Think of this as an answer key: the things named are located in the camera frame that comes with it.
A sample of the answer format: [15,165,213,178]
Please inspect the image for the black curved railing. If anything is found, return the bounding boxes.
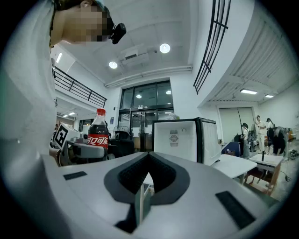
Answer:
[193,0,232,95]

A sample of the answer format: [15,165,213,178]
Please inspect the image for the person's light grey shirt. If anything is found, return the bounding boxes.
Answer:
[1,0,71,239]

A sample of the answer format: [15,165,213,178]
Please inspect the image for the black balcony railing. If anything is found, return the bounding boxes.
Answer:
[53,66,107,108]

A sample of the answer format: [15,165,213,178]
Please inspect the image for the black head-mounted camera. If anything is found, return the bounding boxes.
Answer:
[110,22,127,45]

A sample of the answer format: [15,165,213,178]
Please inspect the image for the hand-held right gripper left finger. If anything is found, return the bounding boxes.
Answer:
[40,151,150,239]

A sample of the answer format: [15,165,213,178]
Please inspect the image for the blue chair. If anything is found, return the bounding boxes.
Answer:
[221,141,241,156]

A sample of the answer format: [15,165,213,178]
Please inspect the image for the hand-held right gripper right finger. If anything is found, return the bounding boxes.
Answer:
[135,151,282,239]

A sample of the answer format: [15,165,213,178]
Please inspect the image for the wooden desk with white top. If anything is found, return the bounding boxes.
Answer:
[242,153,285,197]

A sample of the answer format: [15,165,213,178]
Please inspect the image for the white table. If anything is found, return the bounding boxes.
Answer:
[210,153,258,186]

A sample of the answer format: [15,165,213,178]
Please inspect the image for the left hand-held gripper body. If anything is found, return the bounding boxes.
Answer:
[50,122,84,167]

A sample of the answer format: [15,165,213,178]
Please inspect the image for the black framed glass doors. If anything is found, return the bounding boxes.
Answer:
[118,80,175,153]

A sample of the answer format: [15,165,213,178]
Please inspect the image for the cola bottle with red cap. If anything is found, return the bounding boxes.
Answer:
[87,108,110,150]

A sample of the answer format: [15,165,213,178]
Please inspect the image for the white ceiling pipes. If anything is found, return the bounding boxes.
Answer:
[104,65,193,88]

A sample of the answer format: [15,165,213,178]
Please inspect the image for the black mini fridge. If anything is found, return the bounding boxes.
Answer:
[152,117,222,166]

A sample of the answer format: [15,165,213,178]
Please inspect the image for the black office chair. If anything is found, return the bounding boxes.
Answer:
[109,130,135,159]

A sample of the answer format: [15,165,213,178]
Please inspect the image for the person's head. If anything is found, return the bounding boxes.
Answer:
[50,0,115,46]

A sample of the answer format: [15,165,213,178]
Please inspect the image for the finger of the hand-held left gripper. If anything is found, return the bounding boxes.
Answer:
[69,141,105,160]

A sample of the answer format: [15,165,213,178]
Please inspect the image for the ceiling air conditioner unit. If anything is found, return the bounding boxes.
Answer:
[118,44,150,66]

